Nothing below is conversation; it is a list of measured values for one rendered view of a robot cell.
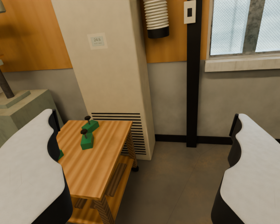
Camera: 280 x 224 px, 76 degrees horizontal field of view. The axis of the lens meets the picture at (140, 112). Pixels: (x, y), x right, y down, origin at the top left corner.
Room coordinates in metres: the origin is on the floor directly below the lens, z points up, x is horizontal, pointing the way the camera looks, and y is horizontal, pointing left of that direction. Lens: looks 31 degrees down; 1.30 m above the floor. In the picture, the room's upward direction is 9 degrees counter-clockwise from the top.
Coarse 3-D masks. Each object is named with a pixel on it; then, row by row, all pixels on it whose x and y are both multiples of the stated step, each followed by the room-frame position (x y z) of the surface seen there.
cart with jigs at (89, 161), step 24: (72, 120) 1.31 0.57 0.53; (96, 120) 1.25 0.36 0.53; (72, 144) 0.99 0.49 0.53; (96, 144) 0.95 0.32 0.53; (120, 144) 0.91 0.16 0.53; (72, 168) 0.76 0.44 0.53; (96, 168) 0.74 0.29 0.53; (120, 168) 1.01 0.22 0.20; (72, 192) 0.60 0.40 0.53; (96, 192) 0.58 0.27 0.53; (120, 192) 0.81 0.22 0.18; (72, 216) 0.69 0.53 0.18; (96, 216) 0.67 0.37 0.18
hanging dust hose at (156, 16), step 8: (144, 0) 1.34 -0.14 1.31; (152, 0) 1.31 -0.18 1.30; (160, 0) 1.30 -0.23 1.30; (152, 8) 1.30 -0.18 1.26; (160, 8) 1.30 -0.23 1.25; (152, 16) 1.31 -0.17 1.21; (160, 16) 1.30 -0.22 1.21; (152, 24) 1.32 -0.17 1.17; (160, 24) 1.29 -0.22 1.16; (168, 24) 1.35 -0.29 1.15; (152, 32) 1.31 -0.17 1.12; (160, 32) 1.29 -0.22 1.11; (168, 32) 1.33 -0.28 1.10
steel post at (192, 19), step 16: (192, 0) 1.31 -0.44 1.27; (192, 16) 1.31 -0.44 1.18; (192, 32) 1.33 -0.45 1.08; (192, 48) 1.33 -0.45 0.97; (192, 64) 1.33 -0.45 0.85; (192, 80) 1.33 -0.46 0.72; (192, 96) 1.33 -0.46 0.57; (192, 112) 1.33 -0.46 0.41; (192, 128) 1.33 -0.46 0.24; (192, 144) 1.33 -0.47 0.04
